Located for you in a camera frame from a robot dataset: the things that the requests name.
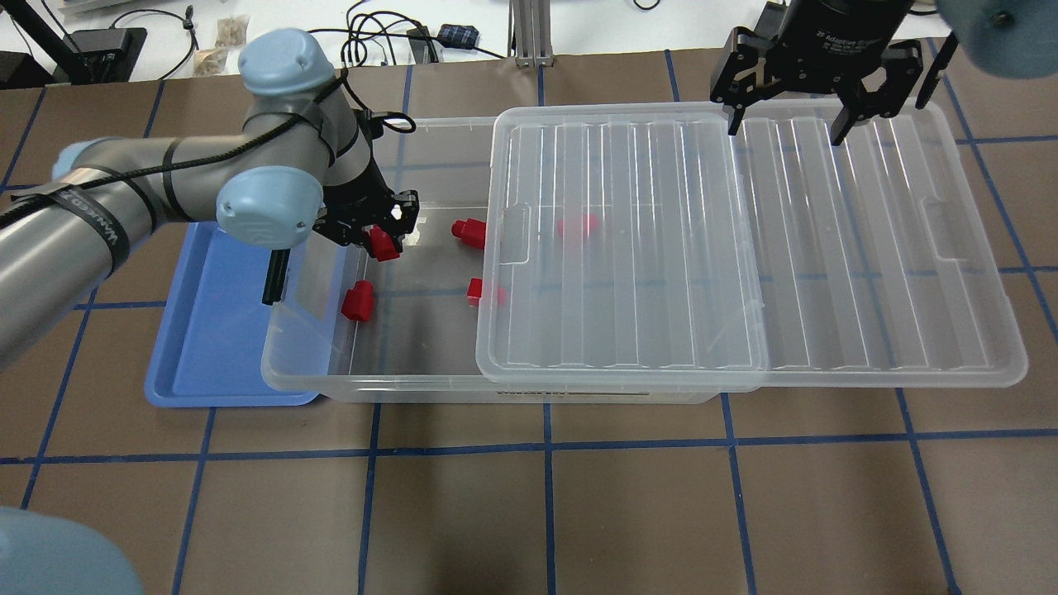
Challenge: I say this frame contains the red block near middle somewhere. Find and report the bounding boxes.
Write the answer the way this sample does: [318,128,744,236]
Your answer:
[466,276,508,307]

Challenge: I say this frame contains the red block under lid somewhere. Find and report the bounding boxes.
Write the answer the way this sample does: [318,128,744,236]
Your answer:
[557,213,598,240]

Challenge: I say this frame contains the clear plastic storage box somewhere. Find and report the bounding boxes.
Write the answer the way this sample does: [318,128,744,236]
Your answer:
[261,114,768,404]

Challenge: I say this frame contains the aluminium frame post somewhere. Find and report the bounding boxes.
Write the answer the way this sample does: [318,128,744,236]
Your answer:
[508,1,555,68]

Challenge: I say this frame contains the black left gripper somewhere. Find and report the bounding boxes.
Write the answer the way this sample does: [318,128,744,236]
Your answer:
[312,179,420,253]

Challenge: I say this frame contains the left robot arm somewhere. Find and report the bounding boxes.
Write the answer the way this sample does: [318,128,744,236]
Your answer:
[1,29,420,368]

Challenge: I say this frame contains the blue plastic tray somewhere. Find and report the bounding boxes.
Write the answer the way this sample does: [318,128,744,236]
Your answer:
[145,222,317,409]

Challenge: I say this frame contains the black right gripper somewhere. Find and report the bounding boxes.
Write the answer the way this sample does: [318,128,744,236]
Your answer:
[709,1,923,147]

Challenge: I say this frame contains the black box handle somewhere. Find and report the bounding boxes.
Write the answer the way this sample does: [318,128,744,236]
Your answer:
[261,249,290,307]

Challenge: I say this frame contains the red block picked up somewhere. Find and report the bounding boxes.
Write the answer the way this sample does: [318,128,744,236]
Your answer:
[368,226,402,262]

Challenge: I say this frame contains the blue patterned small device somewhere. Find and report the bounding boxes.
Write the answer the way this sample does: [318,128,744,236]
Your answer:
[436,23,480,50]

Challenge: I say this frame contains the red block far middle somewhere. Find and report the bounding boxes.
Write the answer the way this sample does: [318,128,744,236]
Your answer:
[450,218,487,250]

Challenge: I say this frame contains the black cable bundle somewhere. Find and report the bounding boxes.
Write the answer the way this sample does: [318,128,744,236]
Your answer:
[293,0,507,69]

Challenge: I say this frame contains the red block near handle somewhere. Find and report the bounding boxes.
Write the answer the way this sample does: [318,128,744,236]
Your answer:
[340,280,375,321]

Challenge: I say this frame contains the clear plastic box lid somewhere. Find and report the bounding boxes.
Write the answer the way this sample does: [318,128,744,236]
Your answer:
[475,100,1028,393]

